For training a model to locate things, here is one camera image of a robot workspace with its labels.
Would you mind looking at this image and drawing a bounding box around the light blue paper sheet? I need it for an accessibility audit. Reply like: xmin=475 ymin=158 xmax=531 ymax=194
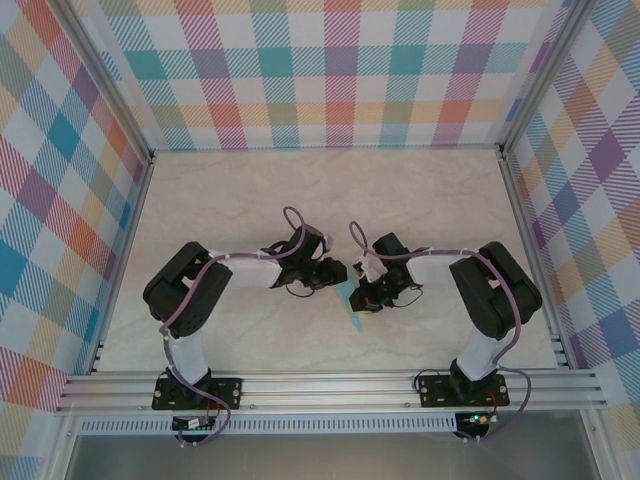
xmin=332 ymin=279 xmax=368 ymax=335

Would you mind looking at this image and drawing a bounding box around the grey metal panel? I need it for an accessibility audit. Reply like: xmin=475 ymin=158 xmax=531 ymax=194
xmin=47 ymin=414 xmax=614 ymax=480

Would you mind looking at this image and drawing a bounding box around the controller board with green light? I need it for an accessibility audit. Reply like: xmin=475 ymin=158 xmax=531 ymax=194
xmin=457 ymin=410 xmax=501 ymax=429

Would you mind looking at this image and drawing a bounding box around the small black controller board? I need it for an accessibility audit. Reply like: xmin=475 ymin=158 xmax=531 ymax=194
xmin=171 ymin=414 xmax=217 ymax=432

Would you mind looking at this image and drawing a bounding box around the aluminium mounting rail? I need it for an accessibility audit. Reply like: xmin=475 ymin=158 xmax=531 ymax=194
xmin=54 ymin=369 xmax=609 ymax=415

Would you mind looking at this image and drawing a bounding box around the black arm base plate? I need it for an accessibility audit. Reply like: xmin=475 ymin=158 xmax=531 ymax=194
xmin=151 ymin=377 xmax=245 ymax=411
xmin=416 ymin=373 xmax=510 ymax=409

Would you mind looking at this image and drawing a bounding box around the slotted metal cable tray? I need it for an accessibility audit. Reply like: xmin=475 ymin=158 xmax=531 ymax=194
xmin=74 ymin=417 xmax=459 ymax=435

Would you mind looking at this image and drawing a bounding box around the purple camera cable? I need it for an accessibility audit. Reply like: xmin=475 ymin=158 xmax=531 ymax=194
xmin=160 ymin=205 xmax=307 ymax=449
xmin=348 ymin=220 xmax=532 ymax=445

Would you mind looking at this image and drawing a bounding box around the aluminium side rail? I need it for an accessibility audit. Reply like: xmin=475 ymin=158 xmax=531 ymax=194
xmin=87 ymin=154 xmax=156 ymax=376
xmin=498 ymin=152 xmax=572 ymax=371

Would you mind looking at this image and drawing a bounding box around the aluminium frame post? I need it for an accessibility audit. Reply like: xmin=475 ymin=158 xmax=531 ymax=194
xmin=62 ymin=0 xmax=156 ymax=164
xmin=497 ymin=0 xmax=589 ymax=159

